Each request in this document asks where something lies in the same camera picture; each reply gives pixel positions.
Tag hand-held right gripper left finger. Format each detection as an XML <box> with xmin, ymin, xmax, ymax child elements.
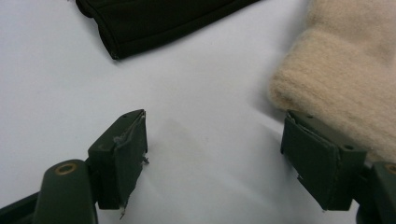
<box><xmin>88</xmin><ymin>108</ymin><xmax>149</xmax><ymax>220</ymax></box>

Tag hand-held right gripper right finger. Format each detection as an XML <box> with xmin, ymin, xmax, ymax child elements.
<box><xmin>279</xmin><ymin>109</ymin><xmax>368</xmax><ymax>213</ymax></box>

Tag black glove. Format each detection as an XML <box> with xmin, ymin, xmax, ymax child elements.
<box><xmin>75</xmin><ymin>0</ymin><xmax>262</xmax><ymax>61</ymax></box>

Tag plain beige knitted glove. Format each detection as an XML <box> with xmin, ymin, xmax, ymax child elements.
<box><xmin>268</xmin><ymin>0</ymin><xmax>396</xmax><ymax>163</ymax></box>

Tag white foam mat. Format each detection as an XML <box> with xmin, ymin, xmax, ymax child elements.
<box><xmin>0</xmin><ymin>0</ymin><xmax>396</xmax><ymax>224</ymax></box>

